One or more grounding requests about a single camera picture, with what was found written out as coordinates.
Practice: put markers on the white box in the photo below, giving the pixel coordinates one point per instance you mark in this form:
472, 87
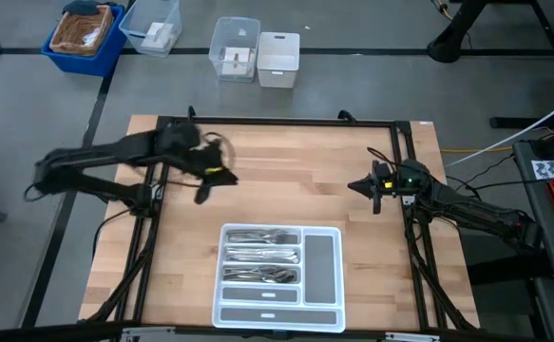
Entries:
236, 62
157, 37

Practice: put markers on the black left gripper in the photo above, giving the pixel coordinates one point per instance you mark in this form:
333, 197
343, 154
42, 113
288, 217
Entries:
203, 159

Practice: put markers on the black crossbeam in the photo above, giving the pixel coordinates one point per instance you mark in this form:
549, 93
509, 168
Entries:
43, 332

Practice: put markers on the large clear plastic bin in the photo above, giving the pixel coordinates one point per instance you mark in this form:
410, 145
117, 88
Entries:
131, 28

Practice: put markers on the yellow tape tag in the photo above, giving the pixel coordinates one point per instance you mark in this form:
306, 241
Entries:
215, 169

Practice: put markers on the brown wicker basket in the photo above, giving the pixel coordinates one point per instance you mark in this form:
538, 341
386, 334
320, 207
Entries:
72, 33

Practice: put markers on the small silver teaspoon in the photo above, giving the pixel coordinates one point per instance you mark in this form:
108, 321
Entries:
257, 270

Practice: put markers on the white crumpled paper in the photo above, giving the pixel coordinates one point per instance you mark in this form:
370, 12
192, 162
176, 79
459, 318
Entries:
92, 37

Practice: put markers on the silver fork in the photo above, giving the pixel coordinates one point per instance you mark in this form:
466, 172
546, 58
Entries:
238, 234
257, 233
269, 240
276, 235
248, 237
283, 238

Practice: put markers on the tall clear plastic bin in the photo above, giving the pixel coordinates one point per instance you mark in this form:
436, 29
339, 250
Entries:
234, 33

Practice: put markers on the black floor bar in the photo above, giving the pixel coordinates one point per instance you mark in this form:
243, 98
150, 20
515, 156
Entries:
519, 122

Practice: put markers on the white table sticker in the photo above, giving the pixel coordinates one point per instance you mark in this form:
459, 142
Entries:
426, 123

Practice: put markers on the black desk leg frame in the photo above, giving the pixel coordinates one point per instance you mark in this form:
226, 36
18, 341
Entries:
509, 267

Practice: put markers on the white cutlery tray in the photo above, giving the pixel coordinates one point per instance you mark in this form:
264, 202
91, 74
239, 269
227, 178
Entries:
321, 266

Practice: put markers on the white plastic bin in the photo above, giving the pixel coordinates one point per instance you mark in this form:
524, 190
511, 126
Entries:
277, 71

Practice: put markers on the black equipment stand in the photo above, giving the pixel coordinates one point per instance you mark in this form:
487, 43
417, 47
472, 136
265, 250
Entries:
447, 47

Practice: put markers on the silver spoon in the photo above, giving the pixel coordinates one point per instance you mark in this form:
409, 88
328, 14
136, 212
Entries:
287, 275
271, 279
248, 272
279, 273

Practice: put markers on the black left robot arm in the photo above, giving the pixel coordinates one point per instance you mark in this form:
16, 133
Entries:
115, 149

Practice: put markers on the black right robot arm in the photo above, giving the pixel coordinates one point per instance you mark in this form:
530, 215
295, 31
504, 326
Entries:
476, 211

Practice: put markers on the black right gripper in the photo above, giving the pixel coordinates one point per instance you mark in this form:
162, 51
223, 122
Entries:
376, 202

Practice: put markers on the blue plastic bin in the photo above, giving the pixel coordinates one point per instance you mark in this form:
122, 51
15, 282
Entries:
86, 64

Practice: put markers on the black object on basket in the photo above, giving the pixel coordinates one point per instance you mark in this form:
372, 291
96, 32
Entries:
81, 7

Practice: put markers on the silver metal bracket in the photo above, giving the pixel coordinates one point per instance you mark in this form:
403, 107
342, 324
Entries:
148, 335
412, 337

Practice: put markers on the black desk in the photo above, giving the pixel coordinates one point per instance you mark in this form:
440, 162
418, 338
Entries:
538, 199

